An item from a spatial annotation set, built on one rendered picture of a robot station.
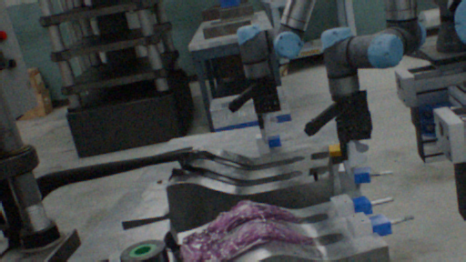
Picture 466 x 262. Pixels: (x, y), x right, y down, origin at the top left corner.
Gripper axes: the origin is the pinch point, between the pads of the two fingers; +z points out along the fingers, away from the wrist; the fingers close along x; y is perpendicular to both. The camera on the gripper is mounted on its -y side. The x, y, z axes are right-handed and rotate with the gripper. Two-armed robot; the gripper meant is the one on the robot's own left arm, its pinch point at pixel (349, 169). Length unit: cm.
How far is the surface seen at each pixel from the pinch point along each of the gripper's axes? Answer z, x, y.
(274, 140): 1.0, 35.4, -27.4
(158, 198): -1.4, -10.4, -47.8
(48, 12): -39, 325, -270
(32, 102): -25, 19, -94
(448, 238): 85, 119, 23
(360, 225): -3.3, -39.3, 6.4
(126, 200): 5, 6, -66
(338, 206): -3.3, -29.8, 1.0
